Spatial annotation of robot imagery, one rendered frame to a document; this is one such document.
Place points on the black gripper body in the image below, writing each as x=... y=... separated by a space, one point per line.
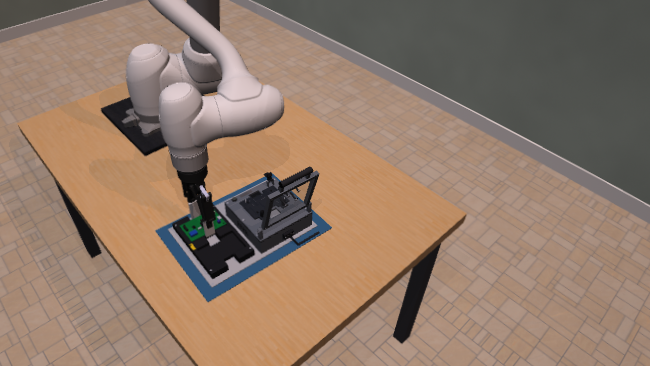
x=196 y=178

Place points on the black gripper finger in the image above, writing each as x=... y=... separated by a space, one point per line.
x=193 y=206
x=206 y=209

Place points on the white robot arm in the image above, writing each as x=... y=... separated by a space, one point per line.
x=159 y=85

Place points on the green circuit board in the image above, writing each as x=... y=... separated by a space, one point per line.
x=197 y=227

